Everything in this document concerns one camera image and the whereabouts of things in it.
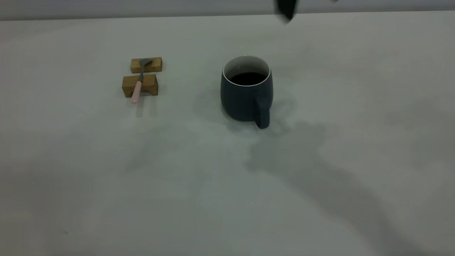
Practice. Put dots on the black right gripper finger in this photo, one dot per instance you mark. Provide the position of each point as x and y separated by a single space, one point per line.
286 8

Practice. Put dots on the notched wooden block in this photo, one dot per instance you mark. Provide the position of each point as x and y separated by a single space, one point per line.
149 84

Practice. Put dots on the small wooden block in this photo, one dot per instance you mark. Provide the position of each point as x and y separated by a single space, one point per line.
156 65

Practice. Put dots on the dark grey ceramic cup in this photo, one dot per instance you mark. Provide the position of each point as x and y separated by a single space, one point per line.
238 101

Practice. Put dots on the dark coffee liquid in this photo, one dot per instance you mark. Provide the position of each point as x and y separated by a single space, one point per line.
247 78

